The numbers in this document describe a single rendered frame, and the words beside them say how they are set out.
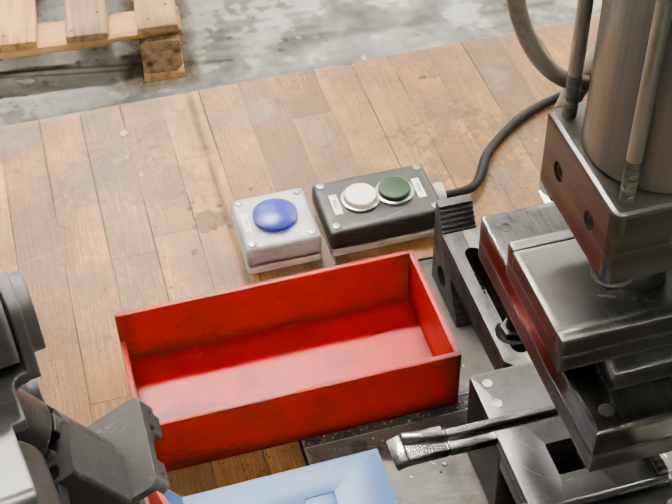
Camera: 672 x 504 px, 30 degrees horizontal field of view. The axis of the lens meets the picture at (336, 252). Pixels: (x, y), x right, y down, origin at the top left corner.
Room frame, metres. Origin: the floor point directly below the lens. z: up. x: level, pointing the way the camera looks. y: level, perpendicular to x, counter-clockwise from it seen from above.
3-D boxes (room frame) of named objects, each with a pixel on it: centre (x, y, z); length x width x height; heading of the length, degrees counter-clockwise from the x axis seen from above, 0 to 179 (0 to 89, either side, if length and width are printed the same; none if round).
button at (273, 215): (0.81, 0.05, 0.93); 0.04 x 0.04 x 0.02
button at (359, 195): (0.83, -0.02, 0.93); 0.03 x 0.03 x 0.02
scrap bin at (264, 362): (0.64, 0.04, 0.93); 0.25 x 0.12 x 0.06; 105
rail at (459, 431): (0.54, -0.14, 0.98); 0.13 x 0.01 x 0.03; 105
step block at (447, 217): (0.73, -0.11, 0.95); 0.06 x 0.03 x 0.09; 15
